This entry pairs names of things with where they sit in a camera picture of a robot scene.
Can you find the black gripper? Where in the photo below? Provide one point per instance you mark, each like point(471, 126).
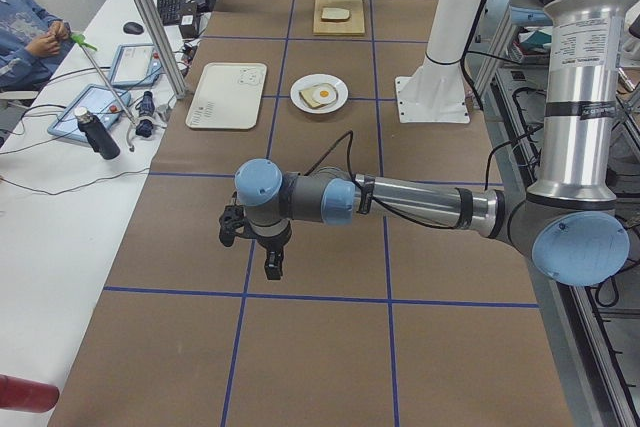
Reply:
point(272, 244)

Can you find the white round plate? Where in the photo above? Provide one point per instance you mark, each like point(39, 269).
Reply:
point(317, 79)

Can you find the bread slice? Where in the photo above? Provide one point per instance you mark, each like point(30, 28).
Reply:
point(305, 95)
point(335, 14)

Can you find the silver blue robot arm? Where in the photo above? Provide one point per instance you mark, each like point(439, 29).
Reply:
point(565, 223)

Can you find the bread slice under egg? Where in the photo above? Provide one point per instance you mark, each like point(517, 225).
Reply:
point(305, 95)

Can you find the cream bear tray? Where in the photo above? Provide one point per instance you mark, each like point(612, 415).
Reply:
point(228, 96)

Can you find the fried egg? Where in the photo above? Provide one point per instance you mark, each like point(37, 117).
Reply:
point(324, 94)

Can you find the blue black connector tool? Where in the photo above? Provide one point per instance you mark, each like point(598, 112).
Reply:
point(146, 111)

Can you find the metal grabber stick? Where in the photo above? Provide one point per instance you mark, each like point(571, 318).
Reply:
point(88, 51)

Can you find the black water bottle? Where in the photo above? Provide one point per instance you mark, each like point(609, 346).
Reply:
point(96, 133)

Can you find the far teach pendant tablet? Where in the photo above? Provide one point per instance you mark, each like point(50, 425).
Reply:
point(135, 66)

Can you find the small black box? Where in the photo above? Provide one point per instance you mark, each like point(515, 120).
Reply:
point(189, 26)

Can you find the wooden cutting board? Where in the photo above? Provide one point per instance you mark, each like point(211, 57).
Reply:
point(354, 27)

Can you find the black computer mouse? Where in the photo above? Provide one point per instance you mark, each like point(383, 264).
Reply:
point(133, 28)

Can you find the black keyboard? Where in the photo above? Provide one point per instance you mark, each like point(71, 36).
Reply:
point(169, 11)

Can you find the red cylinder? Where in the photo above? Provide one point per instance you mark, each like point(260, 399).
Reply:
point(26, 395)

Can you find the seated person in blue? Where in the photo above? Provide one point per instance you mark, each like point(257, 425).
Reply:
point(34, 43)

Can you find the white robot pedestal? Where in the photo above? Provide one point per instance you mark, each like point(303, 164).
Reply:
point(435, 92)

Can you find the aluminium frame post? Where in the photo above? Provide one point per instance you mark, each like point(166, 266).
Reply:
point(155, 28)

